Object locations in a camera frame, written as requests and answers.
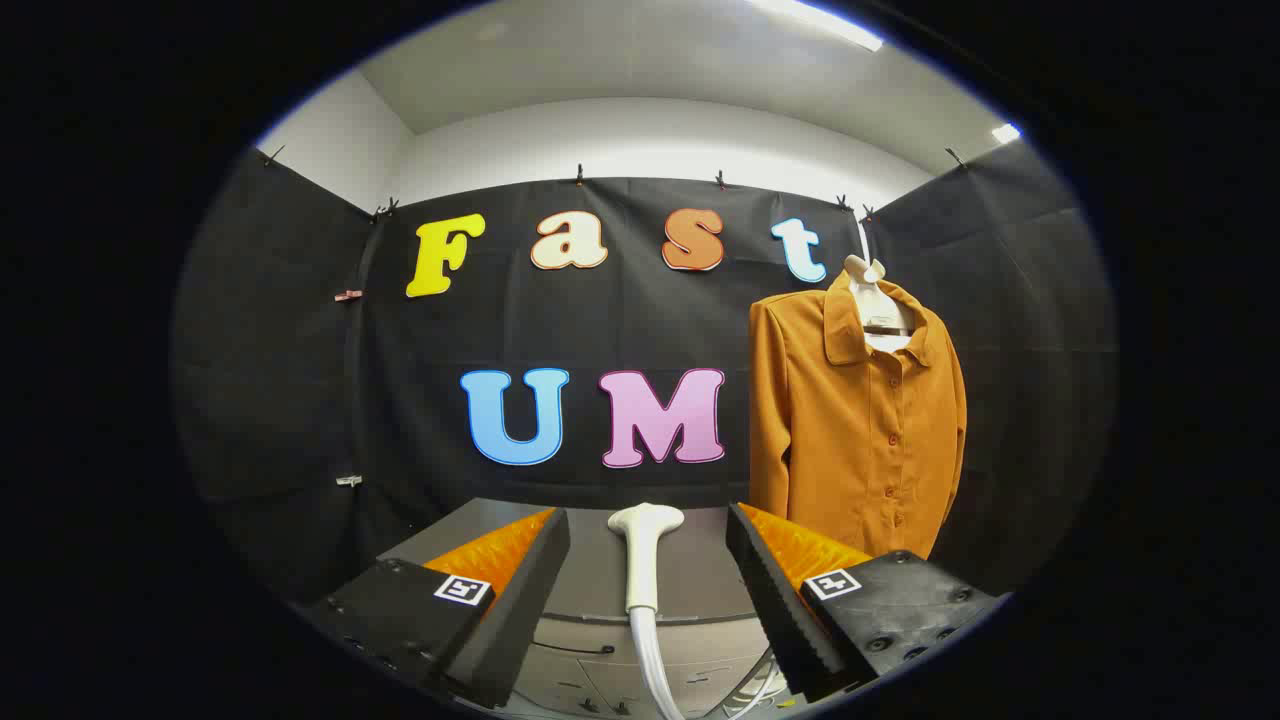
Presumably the white garment steamer head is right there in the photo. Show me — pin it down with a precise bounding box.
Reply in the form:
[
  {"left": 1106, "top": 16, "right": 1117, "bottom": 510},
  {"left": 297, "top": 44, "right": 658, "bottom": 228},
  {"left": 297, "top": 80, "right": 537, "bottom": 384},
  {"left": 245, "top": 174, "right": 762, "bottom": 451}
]
[{"left": 608, "top": 503, "right": 687, "bottom": 613}]

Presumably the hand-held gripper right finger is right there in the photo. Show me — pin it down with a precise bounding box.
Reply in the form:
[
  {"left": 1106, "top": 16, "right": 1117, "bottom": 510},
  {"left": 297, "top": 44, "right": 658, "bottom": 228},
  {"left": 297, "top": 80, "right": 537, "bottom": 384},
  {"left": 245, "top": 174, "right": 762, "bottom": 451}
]
[{"left": 726, "top": 502, "right": 1004, "bottom": 704}]

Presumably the long ceiling light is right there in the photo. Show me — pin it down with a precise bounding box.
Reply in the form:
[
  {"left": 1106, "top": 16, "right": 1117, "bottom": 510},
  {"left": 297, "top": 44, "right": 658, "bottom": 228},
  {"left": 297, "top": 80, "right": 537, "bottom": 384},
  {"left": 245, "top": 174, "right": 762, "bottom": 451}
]
[{"left": 750, "top": 0, "right": 886, "bottom": 53}]

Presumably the orange button-up shirt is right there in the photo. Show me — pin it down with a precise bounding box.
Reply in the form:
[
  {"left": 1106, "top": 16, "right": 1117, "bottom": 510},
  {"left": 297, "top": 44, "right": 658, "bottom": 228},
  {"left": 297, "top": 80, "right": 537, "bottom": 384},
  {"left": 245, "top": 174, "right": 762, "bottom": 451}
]
[{"left": 748, "top": 270, "right": 969, "bottom": 561}]

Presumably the white garment hanger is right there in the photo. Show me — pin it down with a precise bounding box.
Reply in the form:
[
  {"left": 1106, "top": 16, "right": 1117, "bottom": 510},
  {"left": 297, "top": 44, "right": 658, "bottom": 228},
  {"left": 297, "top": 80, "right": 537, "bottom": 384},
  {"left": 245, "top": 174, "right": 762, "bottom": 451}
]
[{"left": 843, "top": 222, "right": 917, "bottom": 353}]

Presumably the row of black clips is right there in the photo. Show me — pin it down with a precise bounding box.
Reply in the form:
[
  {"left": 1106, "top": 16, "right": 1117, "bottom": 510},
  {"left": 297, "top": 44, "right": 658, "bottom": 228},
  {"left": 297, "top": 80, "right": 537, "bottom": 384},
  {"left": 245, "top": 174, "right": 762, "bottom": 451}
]
[{"left": 262, "top": 145, "right": 969, "bottom": 221}]

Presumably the black backdrop cloth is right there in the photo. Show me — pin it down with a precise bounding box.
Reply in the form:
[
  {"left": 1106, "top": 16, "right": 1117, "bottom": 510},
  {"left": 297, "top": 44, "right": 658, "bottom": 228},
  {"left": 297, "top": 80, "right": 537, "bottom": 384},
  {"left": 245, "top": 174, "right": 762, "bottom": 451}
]
[{"left": 172, "top": 140, "right": 1119, "bottom": 603}]

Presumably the thin white cable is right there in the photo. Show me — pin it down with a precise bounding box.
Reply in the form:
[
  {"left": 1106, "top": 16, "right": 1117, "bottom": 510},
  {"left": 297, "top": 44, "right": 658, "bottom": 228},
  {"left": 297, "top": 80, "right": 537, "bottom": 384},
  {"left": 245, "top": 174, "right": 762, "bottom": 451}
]
[{"left": 725, "top": 650, "right": 791, "bottom": 719}]

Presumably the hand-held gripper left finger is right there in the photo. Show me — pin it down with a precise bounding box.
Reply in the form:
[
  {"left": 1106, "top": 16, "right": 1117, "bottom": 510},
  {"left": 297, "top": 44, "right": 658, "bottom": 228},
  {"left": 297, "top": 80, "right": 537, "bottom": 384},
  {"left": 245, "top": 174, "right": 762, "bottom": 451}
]
[{"left": 298, "top": 507, "right": 572, "bottom": 711}]

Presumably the white steamer hose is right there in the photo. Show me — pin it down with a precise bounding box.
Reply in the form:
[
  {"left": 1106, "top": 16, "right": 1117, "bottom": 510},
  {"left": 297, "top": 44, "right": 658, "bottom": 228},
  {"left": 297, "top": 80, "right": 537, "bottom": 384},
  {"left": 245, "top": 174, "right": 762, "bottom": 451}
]
[{"left": 629, "top": 606, "right": 689, "bottom": 720}]

